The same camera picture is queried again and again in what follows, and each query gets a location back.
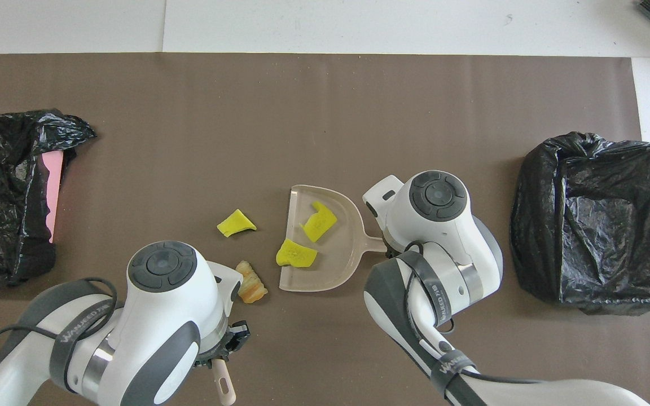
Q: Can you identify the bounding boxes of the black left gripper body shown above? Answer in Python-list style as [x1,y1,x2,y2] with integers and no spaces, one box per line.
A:
[198,336,235,368]

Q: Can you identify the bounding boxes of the beige hand brush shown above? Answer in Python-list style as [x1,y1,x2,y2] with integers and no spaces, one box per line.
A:
[211,358,238,406]

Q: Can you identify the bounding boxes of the beige plastic dustpan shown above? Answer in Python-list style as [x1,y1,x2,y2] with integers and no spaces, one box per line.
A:
[279,184,388,293]

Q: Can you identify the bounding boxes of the striped croissant toy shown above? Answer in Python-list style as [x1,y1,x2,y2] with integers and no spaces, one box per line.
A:
[235,260,269,304]

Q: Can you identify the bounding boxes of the notched yellow sponge piece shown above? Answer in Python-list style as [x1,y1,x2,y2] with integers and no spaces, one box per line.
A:
[301,201,339,244]

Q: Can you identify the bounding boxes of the black bag lined bin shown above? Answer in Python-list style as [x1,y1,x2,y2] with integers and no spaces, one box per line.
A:
[509,131,650,316]

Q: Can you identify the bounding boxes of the brown table mat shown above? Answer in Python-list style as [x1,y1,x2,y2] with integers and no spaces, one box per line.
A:
[0,53,650,406]

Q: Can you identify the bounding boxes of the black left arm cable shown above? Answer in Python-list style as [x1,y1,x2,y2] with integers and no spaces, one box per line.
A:
[0,277,118,395]

